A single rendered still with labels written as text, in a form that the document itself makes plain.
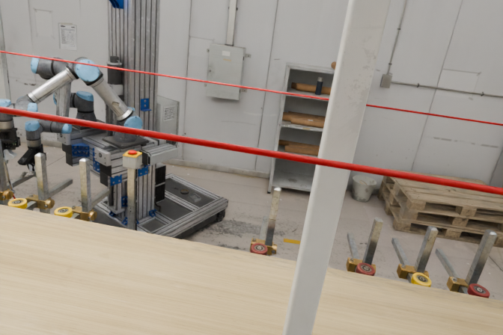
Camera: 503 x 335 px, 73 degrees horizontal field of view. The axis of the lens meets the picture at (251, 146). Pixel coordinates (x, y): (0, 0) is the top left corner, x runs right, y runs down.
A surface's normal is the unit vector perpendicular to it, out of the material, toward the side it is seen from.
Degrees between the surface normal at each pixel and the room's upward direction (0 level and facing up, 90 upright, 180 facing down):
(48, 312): 0
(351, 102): 90
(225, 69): 90
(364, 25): 90
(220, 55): 90
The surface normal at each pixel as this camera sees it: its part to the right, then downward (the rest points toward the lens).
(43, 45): -0.09, 0.32
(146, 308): 0.12, -0.94
